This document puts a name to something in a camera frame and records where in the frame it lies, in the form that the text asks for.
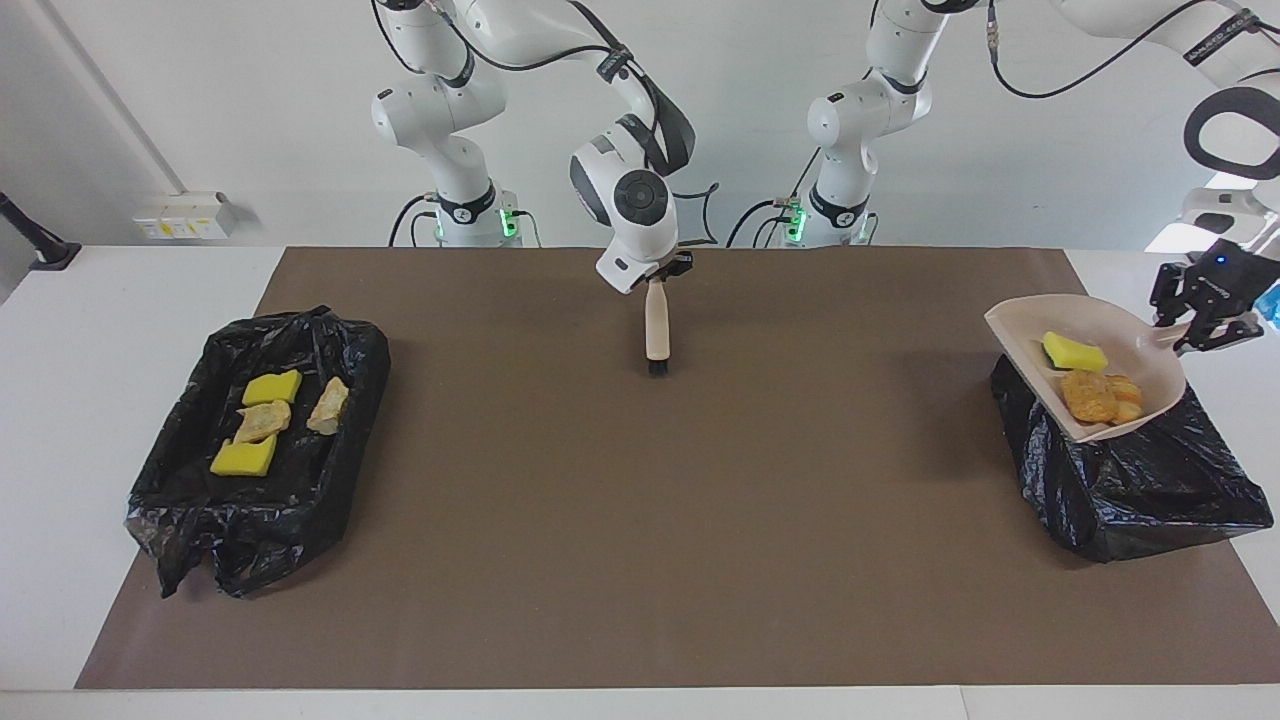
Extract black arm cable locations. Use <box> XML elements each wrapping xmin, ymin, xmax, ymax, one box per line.
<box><xmin>372</xmin><ymin>0</ymin><xmax>641</xmax><ymax>111</ymax></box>
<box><xmin>985</xmin><ymin>0</ymin><xmax>1261</xmax><ymax>101</ymax></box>

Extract white wall outlet box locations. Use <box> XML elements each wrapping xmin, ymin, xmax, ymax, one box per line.
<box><xmin>133</xmin><ymin>192</ymin><xmax>238</xmax><ymax>241</ymax></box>

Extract bin covered black bag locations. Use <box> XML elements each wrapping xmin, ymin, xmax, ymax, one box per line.
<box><xmin>991</xmin><ymin>350</ymin><xmax>1275</xmax><ymax>564</ymax></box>

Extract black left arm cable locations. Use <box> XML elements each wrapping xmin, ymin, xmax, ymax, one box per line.
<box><xmin>985</xmin><ymin>0</ymin><xmax>1261</xmax><ymax>101</ymax></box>

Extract brown table mat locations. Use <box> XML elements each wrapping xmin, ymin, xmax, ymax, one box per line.
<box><xmin>75</xmin><ymin>246</ymin><xmax>1280</xmax><ymax>691</ymax></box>

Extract pale translucent piece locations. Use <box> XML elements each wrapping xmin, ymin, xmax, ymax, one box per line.
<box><xmin>233</xmin><ymin>400</ymin><xmax>293</xmax><ymax>445</ymax></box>

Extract black pole stand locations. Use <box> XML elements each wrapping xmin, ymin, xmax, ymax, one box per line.
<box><xmin>0</xmin><ymin>190</ymin><xmax>83</xmax><ymax>272</ymax></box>

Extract yellow notched sponge piece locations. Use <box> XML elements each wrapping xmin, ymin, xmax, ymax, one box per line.
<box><xmin>209</xmin><ymin>436</ymin><xmax>280</xmax><ymax>478</ymax></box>

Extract beige plastic dustpan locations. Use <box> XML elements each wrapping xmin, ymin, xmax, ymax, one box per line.
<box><xmin>984</xmin><ymin>293</ymin><xmax>1201</xmax><ymax>443</ymax></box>

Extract beige brush black bristles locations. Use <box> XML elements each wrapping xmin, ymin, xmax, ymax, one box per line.
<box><xmin>644</xmin><ymin>278</ymin><xmax>673</xmax><ymax>377</ymax></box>

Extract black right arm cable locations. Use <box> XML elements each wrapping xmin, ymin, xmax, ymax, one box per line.
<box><xmin>372</xmin><ymin>0</ymin><xmax>641</xmax><ymax>111</ymax></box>

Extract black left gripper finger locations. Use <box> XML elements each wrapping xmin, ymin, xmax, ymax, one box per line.
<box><xmin>1148</xmin><ymin>262</ymin><xmax>1194</xmax><ymax>331</ymax></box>
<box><xmin>1173</xmin><ymin>312</ymin><xmax>1267</xmax><ymax>357</ymax></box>

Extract orange striped food piece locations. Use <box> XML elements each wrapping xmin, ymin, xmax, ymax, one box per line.
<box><xmin>305</xmin><ymin>376</ymin><xmax>351</xmax><ymax>436</ymax></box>

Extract yellow wedge sponge piece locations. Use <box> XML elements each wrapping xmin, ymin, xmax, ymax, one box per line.
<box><xmin>1041</xmin><ymin>331</ymin><xmax>1110</xmax><ymax>373</ymax></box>

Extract open bin black bag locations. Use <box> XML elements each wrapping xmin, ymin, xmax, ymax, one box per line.
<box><xmin>125</xmin><ymin>305</ymin><xmax>392</xmax><ymax>600</ymax></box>

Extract brown oblong bread roll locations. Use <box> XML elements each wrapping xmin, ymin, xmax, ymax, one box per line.
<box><xmin>1060</xmin><ymin>368</ymin><xmax>1119</xmax><ymax>425</ymax></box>

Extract yellow blocky sponge piece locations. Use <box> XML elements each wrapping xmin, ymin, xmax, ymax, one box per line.
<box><xmin>242</xmin><ymin>369</ymin><xmax>304</xmax><ymax>407</ymax></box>

